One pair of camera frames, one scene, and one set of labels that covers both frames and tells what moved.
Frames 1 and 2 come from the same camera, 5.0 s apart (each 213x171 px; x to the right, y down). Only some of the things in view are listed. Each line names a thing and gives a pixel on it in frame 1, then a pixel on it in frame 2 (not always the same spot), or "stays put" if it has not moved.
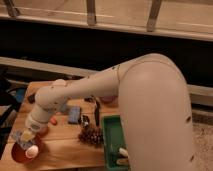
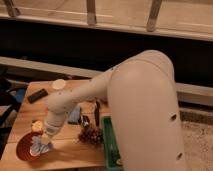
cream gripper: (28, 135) → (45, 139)
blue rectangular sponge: (74, 114) stays put
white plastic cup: (59, 80) stays put
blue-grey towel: (15, 137) → (37, 148)
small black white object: (84, 120) stays put
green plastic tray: (114, 140) stays put
